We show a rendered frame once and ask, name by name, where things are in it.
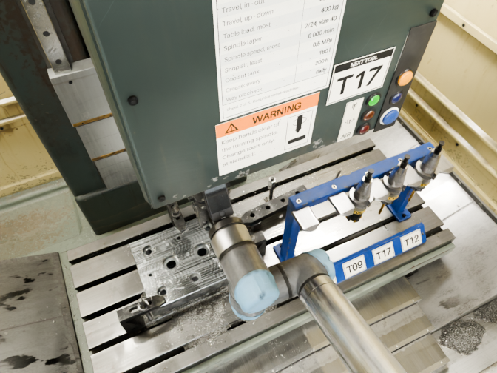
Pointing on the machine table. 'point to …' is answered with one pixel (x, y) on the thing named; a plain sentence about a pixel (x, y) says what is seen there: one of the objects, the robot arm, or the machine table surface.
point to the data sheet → (273, 50)
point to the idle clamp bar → (251, 217)
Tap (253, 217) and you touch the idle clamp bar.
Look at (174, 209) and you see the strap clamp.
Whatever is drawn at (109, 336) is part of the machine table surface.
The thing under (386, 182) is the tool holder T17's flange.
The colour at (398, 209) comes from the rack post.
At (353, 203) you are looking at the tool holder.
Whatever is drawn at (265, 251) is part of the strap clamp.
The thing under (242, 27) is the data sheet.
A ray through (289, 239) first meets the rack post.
